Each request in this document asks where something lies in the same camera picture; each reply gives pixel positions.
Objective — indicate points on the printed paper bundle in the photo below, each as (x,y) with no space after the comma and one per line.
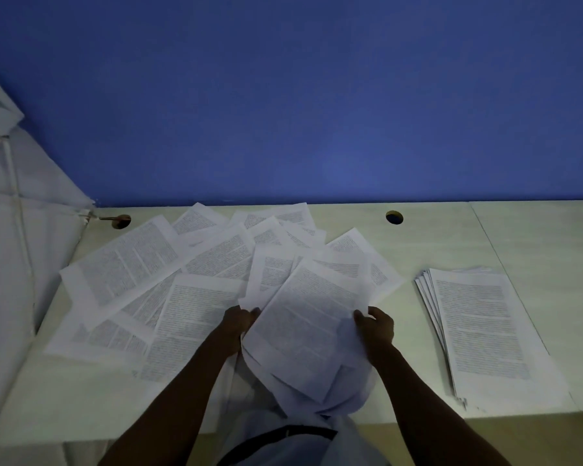
(306,325)

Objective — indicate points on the neat stack of printed sheets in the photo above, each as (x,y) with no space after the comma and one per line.
(486,330)

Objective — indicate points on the person's left hand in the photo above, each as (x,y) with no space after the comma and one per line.
(235,327)

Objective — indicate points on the person's right forearm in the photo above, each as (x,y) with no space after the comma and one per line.
(432,417)

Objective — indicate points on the spread of printed papers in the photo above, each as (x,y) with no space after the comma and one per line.
(121,266)

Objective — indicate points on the white shirt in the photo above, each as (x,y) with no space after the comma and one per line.
(282,451)

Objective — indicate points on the person's right hand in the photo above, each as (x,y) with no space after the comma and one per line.
(379,334)

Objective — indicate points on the person's left forearm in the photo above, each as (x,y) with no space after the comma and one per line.
(175,412)

